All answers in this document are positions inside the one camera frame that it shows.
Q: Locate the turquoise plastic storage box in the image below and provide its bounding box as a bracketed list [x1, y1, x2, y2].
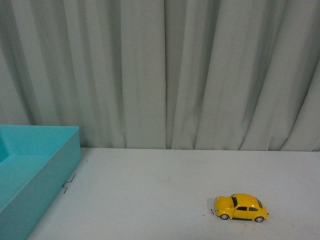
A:
[0, 125, 81, 240]

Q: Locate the grey pleated curtain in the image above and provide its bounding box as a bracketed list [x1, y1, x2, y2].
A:
[0, 0, 320, 152]

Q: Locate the yellow beetle toy car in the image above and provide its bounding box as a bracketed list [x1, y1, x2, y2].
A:
[211, 193, 269, 223]

